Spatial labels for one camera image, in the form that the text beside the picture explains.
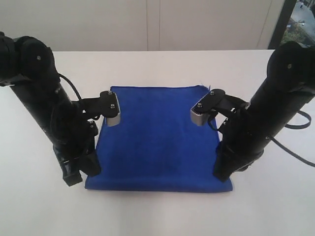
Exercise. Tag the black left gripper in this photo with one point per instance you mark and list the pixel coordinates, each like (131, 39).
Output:
(34, 79)

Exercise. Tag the blue towel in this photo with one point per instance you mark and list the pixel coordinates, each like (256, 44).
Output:
(156, 146)

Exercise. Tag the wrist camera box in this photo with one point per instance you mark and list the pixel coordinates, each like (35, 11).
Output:
(106, 105)
(213, 103)

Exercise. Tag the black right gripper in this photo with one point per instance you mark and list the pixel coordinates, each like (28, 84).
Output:
(289, 85)

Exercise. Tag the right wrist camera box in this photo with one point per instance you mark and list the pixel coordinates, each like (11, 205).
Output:
(213, 103)

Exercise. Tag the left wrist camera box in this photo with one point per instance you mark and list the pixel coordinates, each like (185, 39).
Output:
(106, 105)

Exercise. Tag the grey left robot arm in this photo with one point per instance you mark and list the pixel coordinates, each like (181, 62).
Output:
(27, 66)

